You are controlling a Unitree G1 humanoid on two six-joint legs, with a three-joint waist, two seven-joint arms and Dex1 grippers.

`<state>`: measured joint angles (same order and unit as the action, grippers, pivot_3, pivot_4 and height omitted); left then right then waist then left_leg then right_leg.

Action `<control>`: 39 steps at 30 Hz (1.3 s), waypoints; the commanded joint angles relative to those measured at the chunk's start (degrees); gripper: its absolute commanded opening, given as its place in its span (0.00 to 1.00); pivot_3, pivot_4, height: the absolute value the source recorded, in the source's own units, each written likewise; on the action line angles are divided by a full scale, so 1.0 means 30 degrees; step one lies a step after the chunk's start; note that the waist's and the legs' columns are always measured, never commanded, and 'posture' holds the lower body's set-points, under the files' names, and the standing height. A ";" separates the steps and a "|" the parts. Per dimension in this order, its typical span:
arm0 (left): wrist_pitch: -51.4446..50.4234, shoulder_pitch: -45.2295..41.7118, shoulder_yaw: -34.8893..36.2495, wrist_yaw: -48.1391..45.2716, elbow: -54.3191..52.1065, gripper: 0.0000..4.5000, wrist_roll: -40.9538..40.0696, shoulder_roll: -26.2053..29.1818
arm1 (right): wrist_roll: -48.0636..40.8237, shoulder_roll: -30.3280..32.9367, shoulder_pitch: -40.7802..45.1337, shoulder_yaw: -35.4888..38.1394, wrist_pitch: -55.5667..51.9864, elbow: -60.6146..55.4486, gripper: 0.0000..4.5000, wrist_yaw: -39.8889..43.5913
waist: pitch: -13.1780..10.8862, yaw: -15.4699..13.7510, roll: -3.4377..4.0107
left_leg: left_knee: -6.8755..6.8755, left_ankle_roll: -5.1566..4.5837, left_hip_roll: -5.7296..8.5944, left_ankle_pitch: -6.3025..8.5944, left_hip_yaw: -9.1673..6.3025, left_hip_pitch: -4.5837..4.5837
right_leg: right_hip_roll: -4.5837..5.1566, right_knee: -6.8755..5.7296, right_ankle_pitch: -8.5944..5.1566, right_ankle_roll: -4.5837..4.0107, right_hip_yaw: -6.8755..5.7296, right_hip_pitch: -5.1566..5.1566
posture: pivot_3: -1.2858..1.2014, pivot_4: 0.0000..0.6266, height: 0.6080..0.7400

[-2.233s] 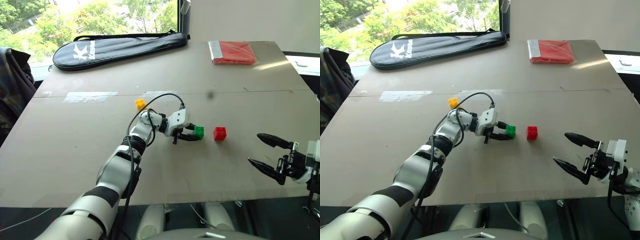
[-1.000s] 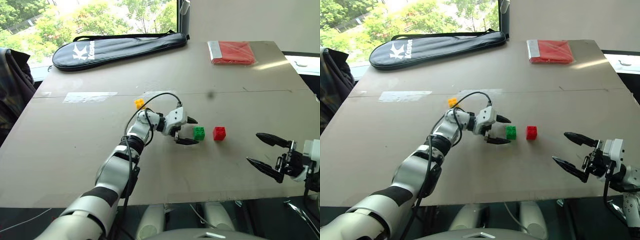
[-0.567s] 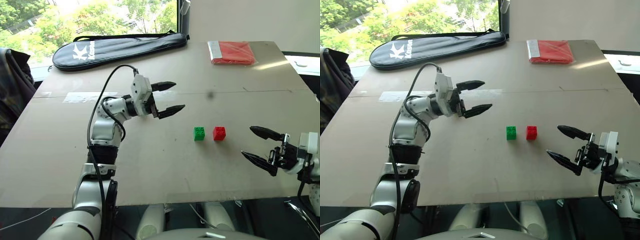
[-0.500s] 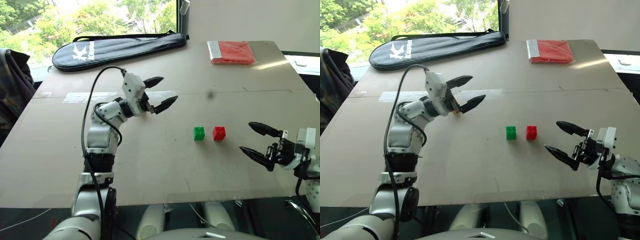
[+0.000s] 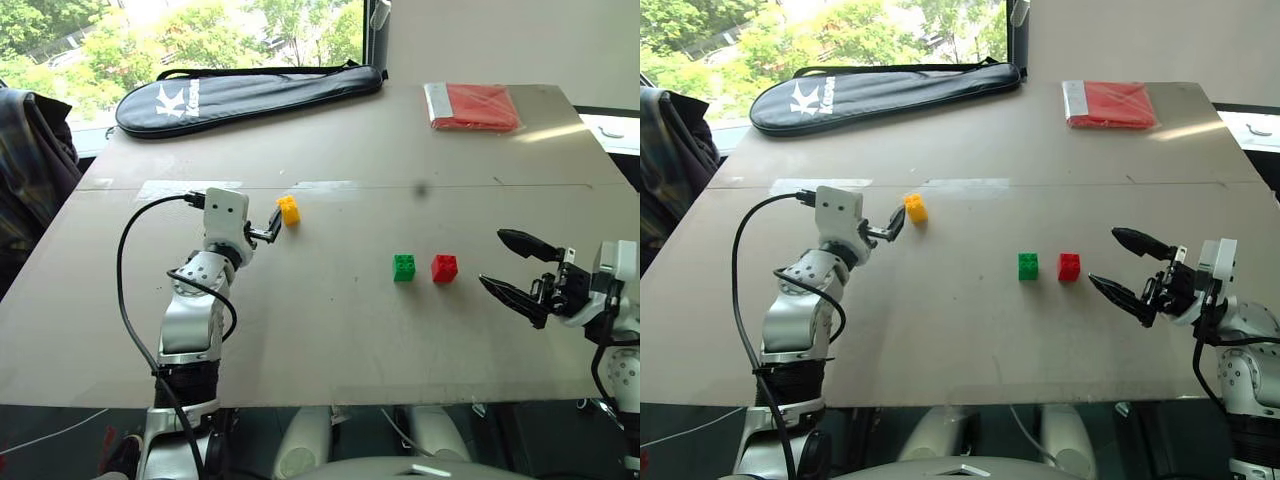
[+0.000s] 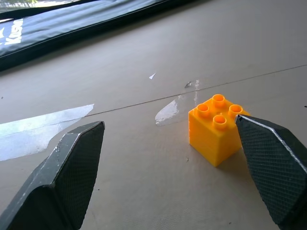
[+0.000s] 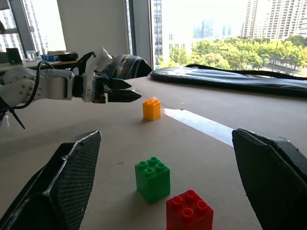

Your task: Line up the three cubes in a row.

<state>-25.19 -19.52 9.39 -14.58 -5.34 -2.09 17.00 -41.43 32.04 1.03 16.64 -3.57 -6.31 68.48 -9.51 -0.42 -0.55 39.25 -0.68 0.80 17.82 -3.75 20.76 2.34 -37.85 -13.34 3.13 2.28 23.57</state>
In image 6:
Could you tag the small white paper scrap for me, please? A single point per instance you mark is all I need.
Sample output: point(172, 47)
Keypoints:
point(152, 76)

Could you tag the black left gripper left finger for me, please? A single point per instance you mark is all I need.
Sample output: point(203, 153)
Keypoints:
point(64, 172)

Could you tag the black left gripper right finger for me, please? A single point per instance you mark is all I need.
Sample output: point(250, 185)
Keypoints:
point(273, 165)

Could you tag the yellow studded building block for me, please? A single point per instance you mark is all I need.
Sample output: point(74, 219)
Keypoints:
point(213, 137)

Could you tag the clear tape strip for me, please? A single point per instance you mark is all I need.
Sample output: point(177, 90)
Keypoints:
point(171, 111)
point(31, 133)

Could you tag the black padded mat white print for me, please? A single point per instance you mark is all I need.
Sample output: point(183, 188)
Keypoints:
point(72, 26)

